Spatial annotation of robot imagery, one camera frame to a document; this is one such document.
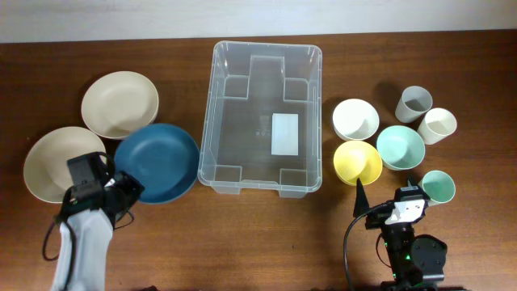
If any green plastic cup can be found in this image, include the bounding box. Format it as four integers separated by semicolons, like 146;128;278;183
418;170;456;206

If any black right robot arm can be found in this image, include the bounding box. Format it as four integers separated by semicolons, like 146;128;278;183
353;179;448;290

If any beige plate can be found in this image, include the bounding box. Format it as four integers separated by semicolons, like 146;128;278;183
23;126;106;204
81;71;159;140

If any yellow plastic bowl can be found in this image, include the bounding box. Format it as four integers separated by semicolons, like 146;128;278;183
333;141;383;186

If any mint green plastic bowl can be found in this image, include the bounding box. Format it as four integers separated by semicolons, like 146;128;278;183
376;125;426;171

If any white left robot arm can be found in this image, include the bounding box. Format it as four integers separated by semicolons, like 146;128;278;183
51;171;145;290

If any white plastic cup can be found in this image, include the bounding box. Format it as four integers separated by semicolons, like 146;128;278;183
417;108;457;145

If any white paper label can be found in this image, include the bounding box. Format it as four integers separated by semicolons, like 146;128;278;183
271;113;298;156

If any grey plastic cup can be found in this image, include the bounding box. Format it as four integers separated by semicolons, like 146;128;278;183
395;86;433;123

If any white plastic bowl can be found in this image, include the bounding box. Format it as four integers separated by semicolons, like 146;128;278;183
332;99;380;141

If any dark blue plastic plate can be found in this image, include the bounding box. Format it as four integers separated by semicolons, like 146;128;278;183
114;124;200;205

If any clear plastic storage container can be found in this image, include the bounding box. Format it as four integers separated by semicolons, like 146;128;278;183
197;40;322;198

